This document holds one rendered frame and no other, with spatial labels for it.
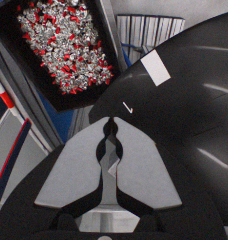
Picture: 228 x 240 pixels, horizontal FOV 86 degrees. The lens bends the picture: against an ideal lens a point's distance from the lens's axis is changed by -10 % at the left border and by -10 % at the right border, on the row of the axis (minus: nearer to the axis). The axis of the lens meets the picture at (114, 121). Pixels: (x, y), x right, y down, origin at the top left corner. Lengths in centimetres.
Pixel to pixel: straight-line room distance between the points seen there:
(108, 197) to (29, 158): 70
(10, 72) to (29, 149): 101
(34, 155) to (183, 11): 156
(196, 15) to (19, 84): 116
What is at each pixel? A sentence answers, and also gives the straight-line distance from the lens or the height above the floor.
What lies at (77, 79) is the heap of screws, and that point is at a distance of 30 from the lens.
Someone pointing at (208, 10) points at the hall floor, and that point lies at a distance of 128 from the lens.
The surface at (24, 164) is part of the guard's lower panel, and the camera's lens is 127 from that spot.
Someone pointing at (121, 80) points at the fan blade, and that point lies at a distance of 16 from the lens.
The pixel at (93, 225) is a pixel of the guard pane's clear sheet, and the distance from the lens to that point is 99.
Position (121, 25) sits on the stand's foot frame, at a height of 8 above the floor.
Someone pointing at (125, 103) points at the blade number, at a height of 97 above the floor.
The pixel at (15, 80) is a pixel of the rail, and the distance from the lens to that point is 37.
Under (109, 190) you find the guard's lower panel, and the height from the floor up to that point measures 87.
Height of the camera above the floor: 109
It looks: 41 degrees down
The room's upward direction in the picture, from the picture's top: 179 degrees clockwise
